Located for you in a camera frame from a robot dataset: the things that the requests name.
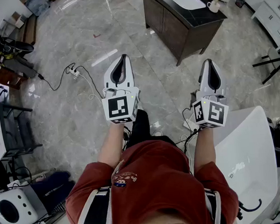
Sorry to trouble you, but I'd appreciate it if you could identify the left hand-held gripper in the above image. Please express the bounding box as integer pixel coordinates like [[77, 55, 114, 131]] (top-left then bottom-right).
[[98, 53, 143, 126]]

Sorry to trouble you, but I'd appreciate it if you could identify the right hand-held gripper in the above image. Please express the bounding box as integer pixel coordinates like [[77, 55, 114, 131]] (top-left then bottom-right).
[[187, 57, 231, 130]]

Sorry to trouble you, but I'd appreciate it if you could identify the white ceramic mug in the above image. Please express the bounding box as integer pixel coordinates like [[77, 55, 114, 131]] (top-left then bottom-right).
[[206, 0, 221, 14]]

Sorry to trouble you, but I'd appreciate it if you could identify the person's left forearm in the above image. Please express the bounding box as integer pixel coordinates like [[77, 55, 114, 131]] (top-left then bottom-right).
[[95, 121, 128, 171]]

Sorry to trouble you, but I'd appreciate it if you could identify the person's right forearm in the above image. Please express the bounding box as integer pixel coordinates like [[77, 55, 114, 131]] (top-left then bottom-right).
[[191, 127, 218, 175]]

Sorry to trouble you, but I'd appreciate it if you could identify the person's right shoe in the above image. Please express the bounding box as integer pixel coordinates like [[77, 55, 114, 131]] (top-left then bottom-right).
[[150, 128, 164, 138]]

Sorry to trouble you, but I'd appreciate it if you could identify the black legged chair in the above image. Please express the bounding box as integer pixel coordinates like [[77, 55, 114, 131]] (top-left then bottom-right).
[[251, 46, 280, 85]]

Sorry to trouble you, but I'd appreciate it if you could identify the white bathtub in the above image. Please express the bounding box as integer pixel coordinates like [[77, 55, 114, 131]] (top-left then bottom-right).
[[210, 104, 280, 224]]

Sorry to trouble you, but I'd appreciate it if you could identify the white drawer cabinet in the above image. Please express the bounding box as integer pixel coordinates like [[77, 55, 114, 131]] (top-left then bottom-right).
[[250, 0, 280, 52]]

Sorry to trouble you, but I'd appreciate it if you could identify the black office chair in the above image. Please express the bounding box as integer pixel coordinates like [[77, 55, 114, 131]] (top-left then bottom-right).
[[0, 35, 36, 63]]

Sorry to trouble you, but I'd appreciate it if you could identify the brown wooden board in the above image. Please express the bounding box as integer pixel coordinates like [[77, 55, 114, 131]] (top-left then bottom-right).
[[22, 14, 40, 46]]

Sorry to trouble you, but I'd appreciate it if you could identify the person's red shirt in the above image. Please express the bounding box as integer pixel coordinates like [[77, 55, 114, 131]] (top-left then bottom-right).
[[61, 135, 241, 224]]

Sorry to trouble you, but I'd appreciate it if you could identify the brown wooden box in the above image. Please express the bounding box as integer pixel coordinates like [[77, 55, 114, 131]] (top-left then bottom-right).
[[0, 64, 29, 91]]

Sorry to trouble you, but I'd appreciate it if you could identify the small open cardboard box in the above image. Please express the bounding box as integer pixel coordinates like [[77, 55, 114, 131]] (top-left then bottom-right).
[[10, 11, 28, 30]]

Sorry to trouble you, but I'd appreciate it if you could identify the person's chin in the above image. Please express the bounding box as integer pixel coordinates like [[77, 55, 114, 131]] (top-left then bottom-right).
[[134, 206, 212, 224]]

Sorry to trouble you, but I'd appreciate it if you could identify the white round-speaker device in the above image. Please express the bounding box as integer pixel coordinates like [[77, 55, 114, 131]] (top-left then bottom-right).
[[0, 187, 40, 224]]

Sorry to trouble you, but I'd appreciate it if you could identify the white cable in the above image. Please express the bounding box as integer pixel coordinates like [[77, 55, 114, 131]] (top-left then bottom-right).
[[79, 72, 104, 102]]

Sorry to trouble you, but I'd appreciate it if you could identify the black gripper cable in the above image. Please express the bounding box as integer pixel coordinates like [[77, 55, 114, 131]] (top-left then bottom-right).
[[181, 106, 206, 154]]

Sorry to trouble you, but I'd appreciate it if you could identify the black cable with adaptor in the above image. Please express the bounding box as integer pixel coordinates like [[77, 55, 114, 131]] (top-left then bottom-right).
[[35, 63, 78, 92]]

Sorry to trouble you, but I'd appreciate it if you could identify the black white harness strap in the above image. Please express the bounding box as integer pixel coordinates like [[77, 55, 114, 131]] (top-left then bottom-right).
[[74, 185, 114, 224], [204, 187, 223, 224]]

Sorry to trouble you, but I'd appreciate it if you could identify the dark blue hose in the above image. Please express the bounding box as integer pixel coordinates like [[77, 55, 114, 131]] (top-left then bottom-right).
[[239, 198, 264, 213]]

